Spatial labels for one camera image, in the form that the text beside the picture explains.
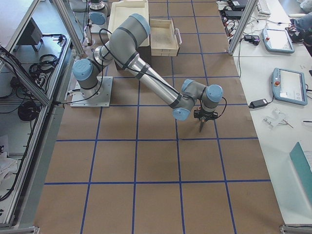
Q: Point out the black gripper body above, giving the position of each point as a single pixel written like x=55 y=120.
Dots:
x=204 y=116

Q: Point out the grey orange scissors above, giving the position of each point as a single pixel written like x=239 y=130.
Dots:
x=202 y=123

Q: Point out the light wooden drawer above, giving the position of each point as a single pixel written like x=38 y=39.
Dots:
x=163 y=39

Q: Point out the black power adapter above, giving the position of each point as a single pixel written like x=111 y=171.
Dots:
x=258 y=103

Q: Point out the near blue teach pendant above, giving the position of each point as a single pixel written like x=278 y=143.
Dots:
x=289 y=86

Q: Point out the blue teach pendant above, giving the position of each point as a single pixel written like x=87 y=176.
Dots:
x=277 y=41
x=289 y=86

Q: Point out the far blue teach pendant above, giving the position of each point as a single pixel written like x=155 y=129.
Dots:
x=277 y=41

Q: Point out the teal book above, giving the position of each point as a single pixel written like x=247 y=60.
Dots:
x=301 y=165

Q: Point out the white plastic tray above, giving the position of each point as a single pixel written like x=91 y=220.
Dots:
x=121 y=10

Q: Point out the clear plastic bracket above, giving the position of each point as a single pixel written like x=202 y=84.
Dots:
x=277 y=118

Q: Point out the white drawer handle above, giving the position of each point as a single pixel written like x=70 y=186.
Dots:
x=178 y=36

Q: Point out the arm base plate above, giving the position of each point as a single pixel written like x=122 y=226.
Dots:
x=99 y=96

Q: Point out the aluminium frame post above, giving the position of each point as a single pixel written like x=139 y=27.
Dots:
x=242 y=25

